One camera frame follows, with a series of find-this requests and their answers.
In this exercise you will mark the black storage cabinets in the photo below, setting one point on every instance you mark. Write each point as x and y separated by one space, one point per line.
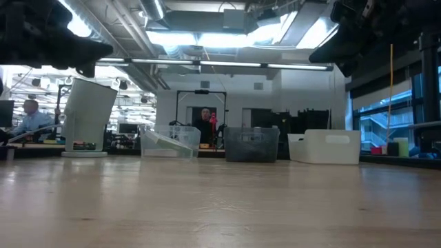
310 120

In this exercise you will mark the grey wall vent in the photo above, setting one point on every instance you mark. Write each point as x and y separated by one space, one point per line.
258 86
205 84

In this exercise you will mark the grey plastic bin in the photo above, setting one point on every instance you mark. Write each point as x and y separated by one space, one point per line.
251 146

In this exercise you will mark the black vertical post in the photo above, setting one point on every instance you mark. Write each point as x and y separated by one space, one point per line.
430 96

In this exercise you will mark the small black box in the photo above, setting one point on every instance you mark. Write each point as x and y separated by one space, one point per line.
392 149

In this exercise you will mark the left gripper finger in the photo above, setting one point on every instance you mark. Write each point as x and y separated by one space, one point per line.
86 71
77 51

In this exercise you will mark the person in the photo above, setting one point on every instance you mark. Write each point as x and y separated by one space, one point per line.
34 120
204 124

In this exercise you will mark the white tilted appliance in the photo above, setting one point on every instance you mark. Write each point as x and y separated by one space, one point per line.
89 113

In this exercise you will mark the black gantry frame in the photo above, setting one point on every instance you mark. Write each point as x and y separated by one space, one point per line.
176 106

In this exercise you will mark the dark computer monitor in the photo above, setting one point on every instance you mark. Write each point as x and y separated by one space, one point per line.
6 113

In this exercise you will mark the white plastic bin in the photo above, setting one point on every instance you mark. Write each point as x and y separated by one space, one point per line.
324 151

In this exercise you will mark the long ceiling light bar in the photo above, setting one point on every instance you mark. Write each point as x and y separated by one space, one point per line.
227 63

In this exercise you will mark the pale green cup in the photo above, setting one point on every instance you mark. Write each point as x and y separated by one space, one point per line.
402 146

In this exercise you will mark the clear plastic bin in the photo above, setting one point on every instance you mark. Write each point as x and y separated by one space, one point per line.
186 132

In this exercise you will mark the grey horizontal bar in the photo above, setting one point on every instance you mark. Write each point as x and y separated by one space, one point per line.
415 125

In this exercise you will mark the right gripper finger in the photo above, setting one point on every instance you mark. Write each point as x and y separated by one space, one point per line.
348 48
349 70

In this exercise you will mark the small red box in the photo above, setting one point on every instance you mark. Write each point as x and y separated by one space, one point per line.
376 151

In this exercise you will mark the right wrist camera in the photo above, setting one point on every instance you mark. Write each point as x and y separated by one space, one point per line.
348 12

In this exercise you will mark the silver ceiling duct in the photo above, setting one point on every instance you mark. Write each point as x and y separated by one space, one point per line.
153 8

